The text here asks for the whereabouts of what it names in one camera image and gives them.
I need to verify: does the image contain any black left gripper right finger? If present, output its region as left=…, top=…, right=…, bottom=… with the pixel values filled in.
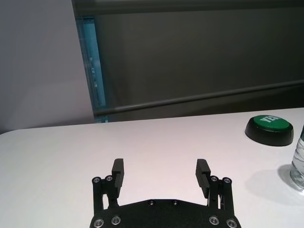
left=195, top=159, right=237, bottom=214

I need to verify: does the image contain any green YES button black base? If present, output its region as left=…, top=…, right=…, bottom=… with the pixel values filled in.
left=244, top=114, right=295, bottom=147

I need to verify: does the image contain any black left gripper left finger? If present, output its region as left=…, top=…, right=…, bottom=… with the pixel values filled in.
left=92, top=158, right=126, bottom=214

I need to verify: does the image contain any blue vertical window strip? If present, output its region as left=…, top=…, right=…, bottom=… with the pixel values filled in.
left=76, top=15, right=110, bottom=124

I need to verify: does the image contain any grey horizontal rail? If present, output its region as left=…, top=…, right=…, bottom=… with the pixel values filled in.
left=93, top=79, right=304, bottom=117

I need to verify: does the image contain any clear water bottle green label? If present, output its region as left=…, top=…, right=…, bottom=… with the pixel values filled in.
left=289, top=123, right=304, bottom=192

